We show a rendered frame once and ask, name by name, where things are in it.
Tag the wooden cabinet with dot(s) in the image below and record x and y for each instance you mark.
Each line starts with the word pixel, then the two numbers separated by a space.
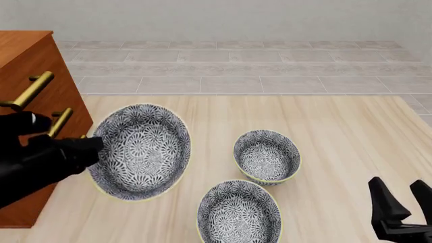
pixel 30 55

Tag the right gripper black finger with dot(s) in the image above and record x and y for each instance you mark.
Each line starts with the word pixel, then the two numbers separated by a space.
pixel 384 200
pixel 423 200

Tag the small patterned black-white bowl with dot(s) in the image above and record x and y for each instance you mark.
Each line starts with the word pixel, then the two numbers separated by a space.
pixel 266 157
pixel 238 215

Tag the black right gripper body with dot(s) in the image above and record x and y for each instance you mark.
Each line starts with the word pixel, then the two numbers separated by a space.
pixel 405 231

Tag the large patterned black-white bowl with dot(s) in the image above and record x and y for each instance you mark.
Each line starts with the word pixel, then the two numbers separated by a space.
pixel 148 154

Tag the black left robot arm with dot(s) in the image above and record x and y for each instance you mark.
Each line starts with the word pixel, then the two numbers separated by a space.
pixel 23 174

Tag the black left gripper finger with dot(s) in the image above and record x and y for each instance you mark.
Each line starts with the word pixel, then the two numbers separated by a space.
pixel 82 152

